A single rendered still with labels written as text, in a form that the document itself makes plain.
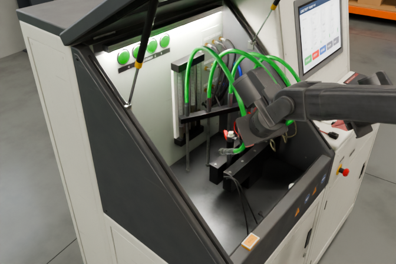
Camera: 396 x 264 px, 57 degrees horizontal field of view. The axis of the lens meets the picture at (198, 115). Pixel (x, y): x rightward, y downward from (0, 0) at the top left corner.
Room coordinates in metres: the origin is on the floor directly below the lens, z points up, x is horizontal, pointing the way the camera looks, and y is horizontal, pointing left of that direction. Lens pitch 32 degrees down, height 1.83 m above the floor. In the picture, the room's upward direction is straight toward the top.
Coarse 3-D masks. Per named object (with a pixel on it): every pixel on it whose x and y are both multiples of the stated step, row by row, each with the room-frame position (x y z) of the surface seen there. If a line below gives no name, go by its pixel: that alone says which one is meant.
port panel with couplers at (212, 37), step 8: (208, 32) 1.36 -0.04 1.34; (216, 32) 1.40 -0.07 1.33; (208, 40) 1.36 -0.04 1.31; (216, 40) 1.40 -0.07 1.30; (224, 40) 1.40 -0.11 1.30; (208, 56) 1.36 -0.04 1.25; (208, 64) 1.37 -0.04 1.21; (208, 72) 1.37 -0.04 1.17; (216, 72) 1.41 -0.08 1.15; (208, 80) 1.37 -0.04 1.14; (216, 80) 1.41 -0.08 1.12
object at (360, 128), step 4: (352, 124) 0.84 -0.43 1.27; (356, 124) 0.84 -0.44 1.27; (360, 124) 0.83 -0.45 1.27; (364, 124) 0.83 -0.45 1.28; (368, 124) 0.82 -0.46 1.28; (356, 128) 0.83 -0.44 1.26; (360, 128) 0.84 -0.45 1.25; (364, 128) 0.85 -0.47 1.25; (368, 128) 0.85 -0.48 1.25; (356, 132) 0.83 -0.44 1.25; (360, 132) 0.83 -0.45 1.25; (364, 132) 0.84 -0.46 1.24; (368, 132) 0.84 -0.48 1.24; (360, 136) 0.82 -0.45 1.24
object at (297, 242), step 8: (320, 200) 1.08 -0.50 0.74; (312, 208) 1.02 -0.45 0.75; (304, 216) 0.96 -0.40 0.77; (312, 216) 1.04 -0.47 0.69; (296, 224) 0.91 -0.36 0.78; (304, 224) 0.97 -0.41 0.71; (312, 224) 1.06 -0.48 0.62; (296, 232) 0.92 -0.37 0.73; (304, 232) 0.99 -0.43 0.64; (312, 232) 1.08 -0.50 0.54; (288, 240) 0.88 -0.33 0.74; (296, 240) 0.94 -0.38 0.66; (304, 240) 1.01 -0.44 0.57; (280, 248) 0.83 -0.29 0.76; (288, 248) 0.88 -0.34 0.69; (296, 248) 0.95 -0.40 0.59; (304, 248) 1.03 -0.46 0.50; (272, 256) 0.78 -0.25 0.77; (280, 256) 0.84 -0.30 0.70; (288, 256) 0.90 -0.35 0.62; (296, 256) 0.97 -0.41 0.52; (304, 256) 1.03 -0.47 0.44
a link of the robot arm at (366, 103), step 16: (304, 96) 0.54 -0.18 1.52; (320, 96) 0.53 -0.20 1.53; (336, 96) 0.52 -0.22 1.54; (352, 96) 0.50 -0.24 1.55; (368, 96) 0.49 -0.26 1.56; (384, 96) 0.47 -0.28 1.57; (304, 112) 0.54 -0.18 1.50; (320, 112) 0.52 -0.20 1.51; (336, 112) 0.51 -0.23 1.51; (352, 112) 0.49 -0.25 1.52; (368, 112) 0.48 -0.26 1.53; (384, 112) 0.46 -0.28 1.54
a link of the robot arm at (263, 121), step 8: (264, 96) 0.62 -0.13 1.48; (256, 104) 0.61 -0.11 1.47; (264, 104) 0.61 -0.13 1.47; (256, 112) 0.62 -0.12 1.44; (264, 112) 0.60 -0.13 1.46; (256, 120) 0.61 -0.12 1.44; (264, 120) 0.59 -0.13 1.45; (272, 120) 0.59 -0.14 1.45; (264, 128) 0.59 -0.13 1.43; (272, 128) 0.58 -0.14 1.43
